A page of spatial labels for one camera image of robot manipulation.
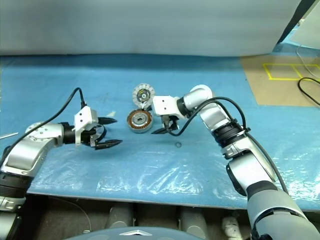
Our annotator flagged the white flat sheet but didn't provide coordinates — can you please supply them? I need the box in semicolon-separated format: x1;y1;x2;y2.
290;14;320;49

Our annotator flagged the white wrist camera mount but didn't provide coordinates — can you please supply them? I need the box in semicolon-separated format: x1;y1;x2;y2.
152;95;181;121
73;105;99;147

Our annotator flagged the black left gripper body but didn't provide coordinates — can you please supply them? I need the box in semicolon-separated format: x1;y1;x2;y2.
80;123;108;149

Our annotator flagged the grey robot torso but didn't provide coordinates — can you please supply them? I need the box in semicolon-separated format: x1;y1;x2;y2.
81;226;199;240

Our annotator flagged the grey rounded shape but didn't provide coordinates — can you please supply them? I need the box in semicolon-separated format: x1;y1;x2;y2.
108;204;135;230
179;208;209;237

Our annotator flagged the silver round motor cover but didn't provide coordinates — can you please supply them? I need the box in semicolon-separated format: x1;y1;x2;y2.
131;84;156;110

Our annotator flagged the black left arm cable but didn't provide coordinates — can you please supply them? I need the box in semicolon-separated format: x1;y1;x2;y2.
0;87;87;166

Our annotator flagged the yellow tape marking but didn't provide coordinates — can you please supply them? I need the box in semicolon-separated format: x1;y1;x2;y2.
262;62;320;82

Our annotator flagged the motor stator with copper windings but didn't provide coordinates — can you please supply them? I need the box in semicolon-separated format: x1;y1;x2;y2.
126;109;154;134

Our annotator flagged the black loose cable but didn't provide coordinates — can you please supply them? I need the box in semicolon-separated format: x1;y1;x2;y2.
297;76;320;106

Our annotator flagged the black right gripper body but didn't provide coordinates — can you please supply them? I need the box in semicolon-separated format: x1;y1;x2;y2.
160;114;176;130

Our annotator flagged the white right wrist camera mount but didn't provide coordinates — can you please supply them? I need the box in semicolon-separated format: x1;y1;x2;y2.
152;95;181;121

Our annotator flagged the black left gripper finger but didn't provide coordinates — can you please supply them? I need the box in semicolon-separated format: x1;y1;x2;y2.
94;139;124;151
98;116;118;125

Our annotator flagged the thin white cable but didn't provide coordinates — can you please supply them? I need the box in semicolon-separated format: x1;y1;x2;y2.
296;44;320;77

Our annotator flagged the brown cardboard sheet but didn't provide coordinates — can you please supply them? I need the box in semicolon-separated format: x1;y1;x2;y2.
239;54;320;108

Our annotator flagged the white backdrop board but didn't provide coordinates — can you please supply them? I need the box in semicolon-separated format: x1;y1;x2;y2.
0;0;305;57

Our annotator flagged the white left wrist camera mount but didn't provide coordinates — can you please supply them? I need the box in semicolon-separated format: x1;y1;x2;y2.
73;105;99;147

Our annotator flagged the white rounded shape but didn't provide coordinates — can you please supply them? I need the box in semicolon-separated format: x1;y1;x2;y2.
221;215;242;239

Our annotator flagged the blue plastic table cover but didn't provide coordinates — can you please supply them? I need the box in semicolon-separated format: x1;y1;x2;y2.
0;53;320;211

